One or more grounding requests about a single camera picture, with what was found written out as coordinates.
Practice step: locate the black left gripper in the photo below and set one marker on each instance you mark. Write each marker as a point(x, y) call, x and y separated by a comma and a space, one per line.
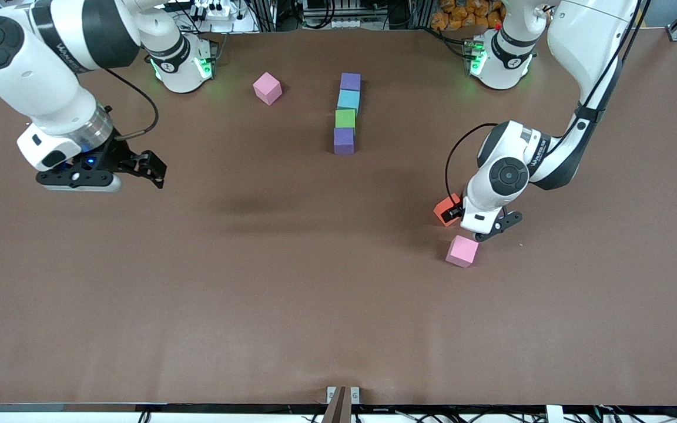
point(452, 215)

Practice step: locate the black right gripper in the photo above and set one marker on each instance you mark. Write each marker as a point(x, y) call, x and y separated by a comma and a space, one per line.
point(120, 157)

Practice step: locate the orange foam cube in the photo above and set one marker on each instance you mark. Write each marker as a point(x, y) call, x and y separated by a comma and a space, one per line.
point(439, 208)

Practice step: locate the purple foam cube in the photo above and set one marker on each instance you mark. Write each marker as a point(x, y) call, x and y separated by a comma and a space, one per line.
point(344, 141)
point(350, 81)

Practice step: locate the green foam cube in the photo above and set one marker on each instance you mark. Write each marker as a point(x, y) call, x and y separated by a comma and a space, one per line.
point(345, 119)

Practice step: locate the light blue foam cube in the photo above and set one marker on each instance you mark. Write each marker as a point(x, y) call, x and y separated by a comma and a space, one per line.
point(348, 100)

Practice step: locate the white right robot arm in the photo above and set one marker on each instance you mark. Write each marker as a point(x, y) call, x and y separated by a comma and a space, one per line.
point(33, 82)

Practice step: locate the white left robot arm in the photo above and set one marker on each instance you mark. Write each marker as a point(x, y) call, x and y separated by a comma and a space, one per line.
point(579, 35)

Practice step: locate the pink foam cube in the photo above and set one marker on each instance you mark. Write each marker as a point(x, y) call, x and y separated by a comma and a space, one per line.
point(267, 88)
point(462, 251)

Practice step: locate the white power strip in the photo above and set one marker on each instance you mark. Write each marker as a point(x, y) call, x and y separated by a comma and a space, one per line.
point(215, 10)

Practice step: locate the orange bags pile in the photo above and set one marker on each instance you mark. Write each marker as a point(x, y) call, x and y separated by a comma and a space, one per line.
point(462, 14)

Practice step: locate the dark equipment rack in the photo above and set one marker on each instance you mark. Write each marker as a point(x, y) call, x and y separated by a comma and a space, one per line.
point(315, 14)

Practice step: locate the brown support beam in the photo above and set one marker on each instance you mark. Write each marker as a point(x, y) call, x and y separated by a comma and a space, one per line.
point(338, 411)

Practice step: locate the grey metal bracket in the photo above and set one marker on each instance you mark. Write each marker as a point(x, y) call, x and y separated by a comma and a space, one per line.
point(331, 395)

